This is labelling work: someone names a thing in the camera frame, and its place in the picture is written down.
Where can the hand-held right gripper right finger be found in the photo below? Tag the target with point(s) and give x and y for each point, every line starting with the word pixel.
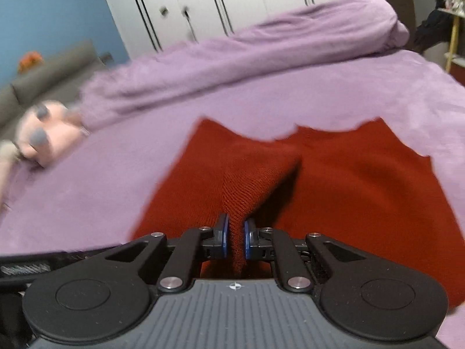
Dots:
pixel 249 238

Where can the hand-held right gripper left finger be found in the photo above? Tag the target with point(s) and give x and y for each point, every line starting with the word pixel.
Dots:
pixel 222 236

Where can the red knit cardigan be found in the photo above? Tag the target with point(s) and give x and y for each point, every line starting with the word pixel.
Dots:
pixel 345 189

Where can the purple bed sheet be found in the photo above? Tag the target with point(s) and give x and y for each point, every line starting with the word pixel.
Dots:
pixel 90 196

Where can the beige plush toy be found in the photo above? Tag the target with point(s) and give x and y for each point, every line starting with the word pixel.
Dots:
pixel 5 167

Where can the pink plush toy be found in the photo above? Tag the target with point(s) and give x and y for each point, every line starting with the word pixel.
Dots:
pixel 51 134

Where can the purple duvet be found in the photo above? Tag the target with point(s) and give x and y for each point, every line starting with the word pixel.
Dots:
pixel 254 54

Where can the grey sofa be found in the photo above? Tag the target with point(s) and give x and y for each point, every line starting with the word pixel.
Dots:
pixel 54 76

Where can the orange plush toy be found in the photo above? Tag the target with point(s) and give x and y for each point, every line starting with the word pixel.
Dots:
pixel 29 61

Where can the white wardrobe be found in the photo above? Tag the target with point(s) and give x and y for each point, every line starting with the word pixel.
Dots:
pixel 236 0

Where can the black fluffy cloth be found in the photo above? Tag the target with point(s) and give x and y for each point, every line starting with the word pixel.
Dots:
pixel 432 29

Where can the yellow side table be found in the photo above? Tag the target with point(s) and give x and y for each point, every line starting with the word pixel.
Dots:
pixel 454 32

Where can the wall socket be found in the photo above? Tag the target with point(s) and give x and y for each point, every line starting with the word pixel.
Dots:
pixel 107 57

